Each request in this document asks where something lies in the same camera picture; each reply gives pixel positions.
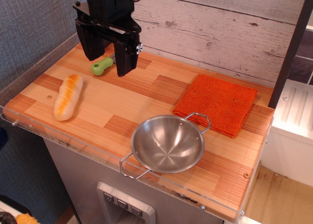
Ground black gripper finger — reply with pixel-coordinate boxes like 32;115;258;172
114;41;139;77
75;20;105;61

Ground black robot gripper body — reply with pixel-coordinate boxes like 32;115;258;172
73;0;141;50

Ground orange towel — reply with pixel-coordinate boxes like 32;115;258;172
173;74;257;138

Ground toy bread loaf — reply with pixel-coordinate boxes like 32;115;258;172
53;74;84;121

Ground grey cabinet dispenser panel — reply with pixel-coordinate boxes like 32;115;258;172
96;181;157;224

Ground white toy sink unit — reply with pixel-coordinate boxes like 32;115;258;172
261;80;313;186

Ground orange object bottom left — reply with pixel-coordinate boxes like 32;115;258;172
15;213;38;224

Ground green-handled grey toy spatula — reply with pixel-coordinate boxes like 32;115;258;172
90;53;116;76

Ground steel two-handled bowl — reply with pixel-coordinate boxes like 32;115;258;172
129;112;211;179

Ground dark right frame post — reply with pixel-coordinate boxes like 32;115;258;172
268;0;313;109

